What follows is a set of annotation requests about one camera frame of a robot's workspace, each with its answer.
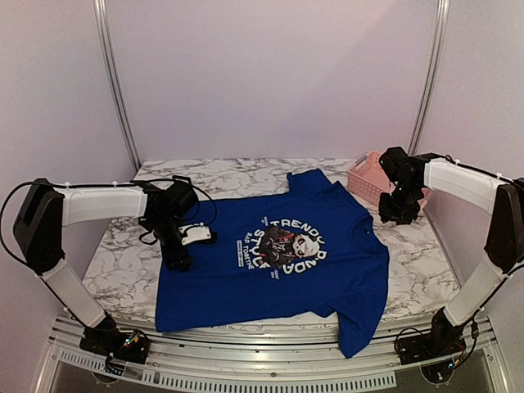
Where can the right aluminium frame post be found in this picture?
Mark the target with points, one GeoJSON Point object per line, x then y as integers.
{"type": "Point", "coordinates": [437, 44]}

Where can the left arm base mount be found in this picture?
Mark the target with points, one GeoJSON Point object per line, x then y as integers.
{"type": "Point", "coordinates": [129, 346]}

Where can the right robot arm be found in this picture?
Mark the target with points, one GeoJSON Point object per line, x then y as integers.
{"type": "Point", "coordinates": [432, 257]}

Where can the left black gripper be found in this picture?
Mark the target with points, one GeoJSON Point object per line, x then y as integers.
{"type": "Point", "coordinates": [174, 259]}

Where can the blue printed t-shirt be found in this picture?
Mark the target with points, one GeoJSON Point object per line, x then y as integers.
{"type": "Point", "coordinates": [309, 249]}

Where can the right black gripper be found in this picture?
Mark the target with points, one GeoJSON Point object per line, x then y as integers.
{"type": "Point", "coordinates": [400, 210]}

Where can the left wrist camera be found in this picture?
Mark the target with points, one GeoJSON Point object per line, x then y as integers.
{"type": "Point", "coordinates": [197, 233]}

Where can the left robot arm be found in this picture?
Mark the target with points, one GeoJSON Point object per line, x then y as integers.
{"type": "Point", "coordinates": [48, 209]}

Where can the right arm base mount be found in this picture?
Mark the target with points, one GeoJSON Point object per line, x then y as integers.
{"type": "Point", "coordinates": [414, 346]}

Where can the left aluminium frame post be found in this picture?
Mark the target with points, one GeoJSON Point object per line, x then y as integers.
{"type": "Point", "coordinates": [117, 96]}

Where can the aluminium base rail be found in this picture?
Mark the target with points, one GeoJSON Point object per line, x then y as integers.
{"type": "Point", "coordinates": [298, 354]}

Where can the pink plastic basket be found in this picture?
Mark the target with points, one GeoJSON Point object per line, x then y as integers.
{"type": "Point", "coordinates": [384, 171]}

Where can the aluminium frame post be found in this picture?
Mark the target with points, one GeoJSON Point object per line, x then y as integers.
{"type": "Point", "coordinates": [117, 96]}
{"type": "Point", "coordinates": [437, 44]}

